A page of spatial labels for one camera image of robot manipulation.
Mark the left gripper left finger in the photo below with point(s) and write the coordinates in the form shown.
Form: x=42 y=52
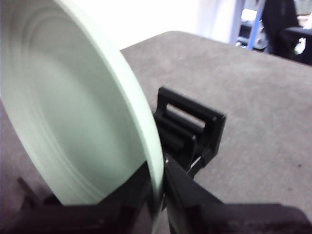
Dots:
x=109 y=219

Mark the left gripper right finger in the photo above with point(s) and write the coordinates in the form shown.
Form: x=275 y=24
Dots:
x=231 y=219

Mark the pale green round plate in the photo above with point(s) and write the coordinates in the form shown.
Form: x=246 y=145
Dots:
x=73 y=109

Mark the black plate rack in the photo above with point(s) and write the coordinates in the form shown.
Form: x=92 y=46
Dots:
x=217 y=136

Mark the blue metal post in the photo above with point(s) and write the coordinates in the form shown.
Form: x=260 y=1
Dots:
x=254 y=24

